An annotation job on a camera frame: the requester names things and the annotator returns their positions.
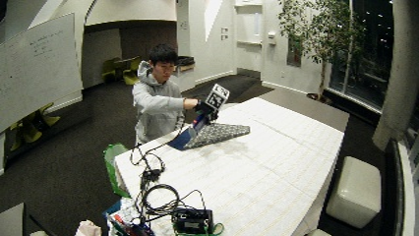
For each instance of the green chair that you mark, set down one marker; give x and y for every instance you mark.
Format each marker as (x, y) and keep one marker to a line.
(109, 69)
(111, 164)
(131, 72)

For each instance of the the person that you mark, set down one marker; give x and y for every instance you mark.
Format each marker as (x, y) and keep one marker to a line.
(154, 105)

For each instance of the pale crumpled bag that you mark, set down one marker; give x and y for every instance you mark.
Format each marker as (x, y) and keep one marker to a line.
(87, 228)

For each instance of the black bag on counter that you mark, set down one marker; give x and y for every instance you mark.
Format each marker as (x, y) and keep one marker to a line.
(184, 60)

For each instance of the clutter of pens and packets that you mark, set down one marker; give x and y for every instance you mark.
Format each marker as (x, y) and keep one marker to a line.
(127, 221)

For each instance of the white cube ottoman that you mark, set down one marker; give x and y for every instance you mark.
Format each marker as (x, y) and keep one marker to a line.
(355, 191)

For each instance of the grey patterned pouch blue lining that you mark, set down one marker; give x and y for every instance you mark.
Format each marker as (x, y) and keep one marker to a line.
(218, 132)

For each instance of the dark wall picture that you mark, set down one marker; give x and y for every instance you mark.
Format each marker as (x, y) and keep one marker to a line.
(292, 54)

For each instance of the white cube of black markers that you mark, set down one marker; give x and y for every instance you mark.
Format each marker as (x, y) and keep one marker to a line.
(216, 96)

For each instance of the grey box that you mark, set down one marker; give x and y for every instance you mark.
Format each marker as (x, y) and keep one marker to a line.
(10, 221)

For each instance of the large whiteboard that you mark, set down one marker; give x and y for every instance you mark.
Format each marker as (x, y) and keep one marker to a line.
(37, 69)

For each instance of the grey table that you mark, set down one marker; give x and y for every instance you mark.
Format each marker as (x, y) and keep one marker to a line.
(304, 106)

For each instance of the black electronic box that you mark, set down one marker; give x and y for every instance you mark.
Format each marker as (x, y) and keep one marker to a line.
(191, 221)

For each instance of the wall switch plates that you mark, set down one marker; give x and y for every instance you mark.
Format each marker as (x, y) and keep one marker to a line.
(223, 33)

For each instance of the indoor tree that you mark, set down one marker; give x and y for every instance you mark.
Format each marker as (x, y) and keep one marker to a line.
(320, 32)

